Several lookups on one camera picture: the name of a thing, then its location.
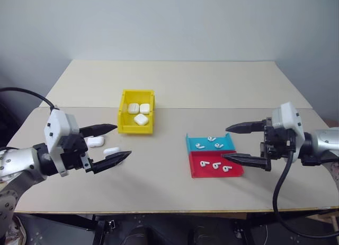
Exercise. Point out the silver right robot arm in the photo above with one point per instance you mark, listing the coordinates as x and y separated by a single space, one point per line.
321 141

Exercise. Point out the blue plastic tray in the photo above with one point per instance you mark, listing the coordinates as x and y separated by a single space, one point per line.
192 143

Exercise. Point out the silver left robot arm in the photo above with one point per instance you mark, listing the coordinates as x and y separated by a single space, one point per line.
18 162

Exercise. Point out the yellow plastic bin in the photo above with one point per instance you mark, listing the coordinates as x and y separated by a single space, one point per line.
124 123

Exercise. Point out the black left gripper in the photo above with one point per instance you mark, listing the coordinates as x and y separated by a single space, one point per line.
72 152

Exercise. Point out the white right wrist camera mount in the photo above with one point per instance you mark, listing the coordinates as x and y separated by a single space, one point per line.
287 117

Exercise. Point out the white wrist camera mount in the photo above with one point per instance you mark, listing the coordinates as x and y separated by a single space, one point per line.
57 124
287 117

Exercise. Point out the white earbud case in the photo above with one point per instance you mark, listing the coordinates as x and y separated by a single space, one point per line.
110 150
133 108
96 142
140 119
144 108

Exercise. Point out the black metal frame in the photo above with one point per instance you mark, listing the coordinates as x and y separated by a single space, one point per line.
66 227

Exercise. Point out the dark rounded shape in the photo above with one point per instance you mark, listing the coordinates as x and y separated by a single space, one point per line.
159 235
219 235

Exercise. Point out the red plastic tray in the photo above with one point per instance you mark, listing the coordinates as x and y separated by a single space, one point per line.
209 173

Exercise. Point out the light wooden frame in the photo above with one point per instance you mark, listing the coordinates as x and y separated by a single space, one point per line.
329 218

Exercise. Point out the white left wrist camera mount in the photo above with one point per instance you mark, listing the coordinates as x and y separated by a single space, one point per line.
57 124

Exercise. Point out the white earbud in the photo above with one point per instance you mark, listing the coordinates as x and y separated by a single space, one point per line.
218 145
216 165
199 145
204 164
226 168
211 138

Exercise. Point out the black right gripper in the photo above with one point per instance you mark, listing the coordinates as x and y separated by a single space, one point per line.
278 145

